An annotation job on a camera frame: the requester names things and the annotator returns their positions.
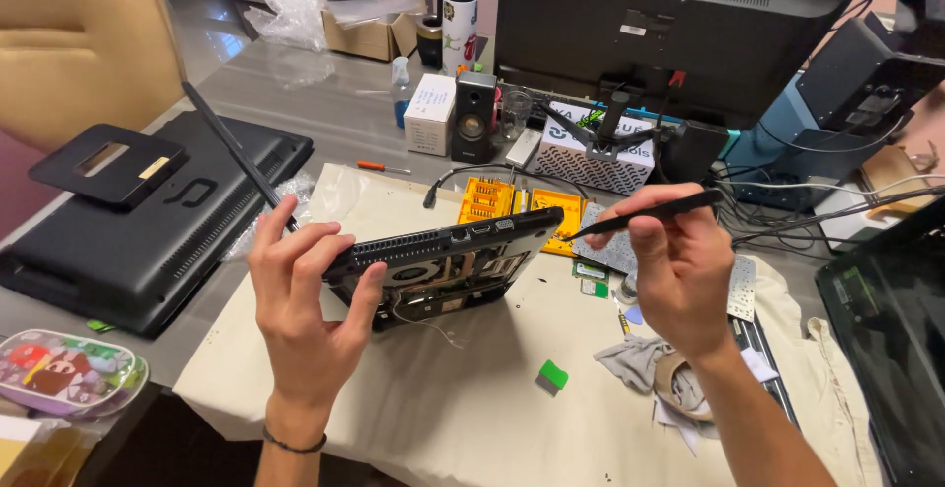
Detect person's left hand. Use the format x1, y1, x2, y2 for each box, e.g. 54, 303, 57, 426
247, 194, 389, 404

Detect person's right hand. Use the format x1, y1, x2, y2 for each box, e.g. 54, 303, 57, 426
585, 182, 737, 364

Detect black plastic spudger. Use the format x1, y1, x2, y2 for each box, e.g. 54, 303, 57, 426
559, 189, 726, 243

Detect black laptop base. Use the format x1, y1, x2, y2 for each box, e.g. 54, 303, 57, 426
322, 206, 566, 333

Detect perforated grey metal plate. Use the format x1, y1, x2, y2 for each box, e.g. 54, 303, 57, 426
571, 202, 758, 324

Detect grey rag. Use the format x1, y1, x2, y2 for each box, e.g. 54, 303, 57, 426
594, 335, 711, 416

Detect beige tape roll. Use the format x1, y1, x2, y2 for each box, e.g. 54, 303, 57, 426
653, 350, 719, 423

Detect crumpled clear plastic wrap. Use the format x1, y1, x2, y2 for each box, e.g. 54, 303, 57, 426
220, 172, 319, 263

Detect white box with black pattern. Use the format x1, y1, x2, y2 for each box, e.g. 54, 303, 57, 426
532, 100, 659, 197

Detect green plastic scraper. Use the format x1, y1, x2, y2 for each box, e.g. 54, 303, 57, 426
535, 358, 571, 398

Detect blue machine housing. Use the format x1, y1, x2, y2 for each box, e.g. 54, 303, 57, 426
726, 72, 881, 212

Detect cream cloth mat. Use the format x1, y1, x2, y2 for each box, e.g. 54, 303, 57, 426
173, 163, 884, 487

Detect small black tripod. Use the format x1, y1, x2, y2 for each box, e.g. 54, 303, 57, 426
536, 90, 677, 163

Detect large black laptop shell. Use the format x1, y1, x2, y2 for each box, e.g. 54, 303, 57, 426
0, 110, 315, 340

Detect long thin black strip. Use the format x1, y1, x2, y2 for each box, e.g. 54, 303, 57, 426
182, 81, 301, 234

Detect black laptop screen panel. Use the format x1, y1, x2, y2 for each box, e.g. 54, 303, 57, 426
815, 197, 945, 487

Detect flat silver device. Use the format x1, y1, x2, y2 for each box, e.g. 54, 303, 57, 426
505, 128, 544, 171

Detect yellow screwdriver bit case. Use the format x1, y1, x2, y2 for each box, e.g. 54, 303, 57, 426
457, 176, 592, 258

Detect colourful clear pouch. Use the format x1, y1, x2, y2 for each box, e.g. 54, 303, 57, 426
0, 329, 151, 420

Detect clear drinking glass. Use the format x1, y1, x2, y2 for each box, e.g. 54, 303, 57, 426
500, 89, 535, 141

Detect spray bottle with blue liquid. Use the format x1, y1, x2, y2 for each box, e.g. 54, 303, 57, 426
390, 56, 412, 130

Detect white cardboard box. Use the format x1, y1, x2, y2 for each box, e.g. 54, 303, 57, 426
403, 73, 458, 158

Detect small black cover panel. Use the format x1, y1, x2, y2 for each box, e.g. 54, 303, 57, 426
28, 124, 190, 212

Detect black computer monitor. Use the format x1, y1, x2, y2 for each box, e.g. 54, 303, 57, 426
492, 0, 888, 130

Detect black desktop speaker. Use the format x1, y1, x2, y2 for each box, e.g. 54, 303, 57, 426
451, 71, 499, 166

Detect black machine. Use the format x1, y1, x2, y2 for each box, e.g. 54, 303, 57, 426
795, 0, 945, 138

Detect yellow packets in plastic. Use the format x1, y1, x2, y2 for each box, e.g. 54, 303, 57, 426
0, 416, 102, 487

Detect brown cardboard box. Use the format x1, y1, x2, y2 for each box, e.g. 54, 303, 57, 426
322, 0, 428, 64

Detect clear plastic bag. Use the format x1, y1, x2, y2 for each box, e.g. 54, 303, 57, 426
243, 0, 331, 54

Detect black mug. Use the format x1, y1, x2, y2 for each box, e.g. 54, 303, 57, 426
415, 14, 444, 70

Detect white stickered water bottle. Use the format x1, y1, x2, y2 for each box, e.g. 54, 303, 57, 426
441, 0, 480, 77

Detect beige leather chair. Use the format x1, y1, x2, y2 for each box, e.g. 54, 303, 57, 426
0, 0, 187, 153

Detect black laptop bezel frame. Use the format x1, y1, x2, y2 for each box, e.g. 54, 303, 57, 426
730, 315, 803, 430

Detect black cord bracelet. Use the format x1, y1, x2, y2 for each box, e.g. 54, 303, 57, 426
262, 426, 328, 455

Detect bundle of cables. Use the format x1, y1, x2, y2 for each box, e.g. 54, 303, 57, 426
711, 114, 945, 253

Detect black cable with plug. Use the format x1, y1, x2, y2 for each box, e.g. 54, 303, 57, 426
422, 163, 592, 210

